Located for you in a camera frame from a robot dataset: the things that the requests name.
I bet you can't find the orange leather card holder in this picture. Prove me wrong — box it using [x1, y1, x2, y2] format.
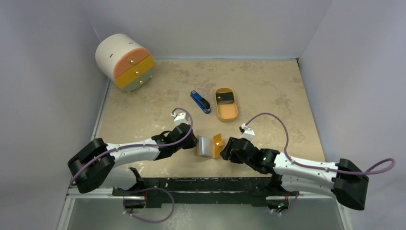
[196, 134, 225, 159]

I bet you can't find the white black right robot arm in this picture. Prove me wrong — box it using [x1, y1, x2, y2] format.
[220, 138, 369, 210]

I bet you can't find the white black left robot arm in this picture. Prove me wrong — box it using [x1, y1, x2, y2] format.
[68, 123, 198, 194]

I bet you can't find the black credit card stack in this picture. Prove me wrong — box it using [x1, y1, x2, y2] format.
[215, 92, 235, 105]

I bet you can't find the blue black stapler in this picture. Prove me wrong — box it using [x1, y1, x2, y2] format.
[190, 90, 211, 114]

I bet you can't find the orange oval tray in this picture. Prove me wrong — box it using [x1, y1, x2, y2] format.
[215, 88, 238, 122]

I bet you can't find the white round mini drawer chest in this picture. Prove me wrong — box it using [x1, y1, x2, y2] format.
[95, 34, 154, 92]

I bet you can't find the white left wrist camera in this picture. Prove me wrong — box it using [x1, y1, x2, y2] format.
[171, 112, 190, 126]

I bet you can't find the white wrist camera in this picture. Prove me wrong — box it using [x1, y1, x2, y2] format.
[171, 112, 190, 126]
[239, 124, 255, 142]

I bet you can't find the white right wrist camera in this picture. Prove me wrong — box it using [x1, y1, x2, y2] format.
[239, 124, 255, 142]

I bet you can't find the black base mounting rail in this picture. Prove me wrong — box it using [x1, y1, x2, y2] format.
[112, 176, 296, 208]

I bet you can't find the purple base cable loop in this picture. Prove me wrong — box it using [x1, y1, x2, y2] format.
[123, 185, 177, 224]

